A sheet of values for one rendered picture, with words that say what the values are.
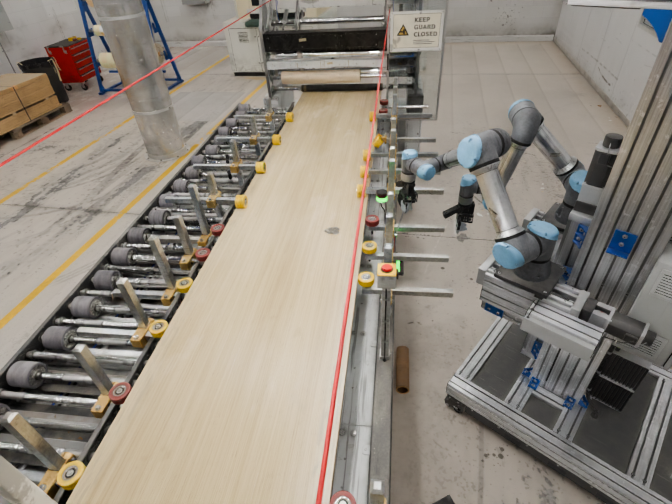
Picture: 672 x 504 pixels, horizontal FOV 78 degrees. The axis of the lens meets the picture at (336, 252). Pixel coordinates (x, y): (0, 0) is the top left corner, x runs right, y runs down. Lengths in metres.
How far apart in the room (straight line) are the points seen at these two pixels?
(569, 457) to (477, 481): 0.45
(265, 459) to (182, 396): 0.42
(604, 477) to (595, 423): 0.28
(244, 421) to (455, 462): 1.29
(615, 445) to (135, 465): 2.11
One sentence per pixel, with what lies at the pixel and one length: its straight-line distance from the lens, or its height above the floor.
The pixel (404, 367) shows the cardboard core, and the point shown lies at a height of 0.08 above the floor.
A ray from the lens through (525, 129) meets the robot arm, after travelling 2.03.
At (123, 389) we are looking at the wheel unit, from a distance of 1.84.
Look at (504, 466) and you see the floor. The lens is 2.55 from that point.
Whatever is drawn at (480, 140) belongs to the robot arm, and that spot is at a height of 1.58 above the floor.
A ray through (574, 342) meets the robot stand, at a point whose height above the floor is 0.95.
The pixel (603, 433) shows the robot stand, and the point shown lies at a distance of 2.57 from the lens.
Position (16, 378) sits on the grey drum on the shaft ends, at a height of 0.83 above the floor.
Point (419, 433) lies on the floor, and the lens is 2.55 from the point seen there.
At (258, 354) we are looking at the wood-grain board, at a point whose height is 0.90.
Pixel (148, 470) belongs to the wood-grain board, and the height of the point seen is 0.90.
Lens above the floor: 2.24
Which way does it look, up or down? 38 degrees down
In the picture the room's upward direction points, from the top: 4 degrees counter-clockwise
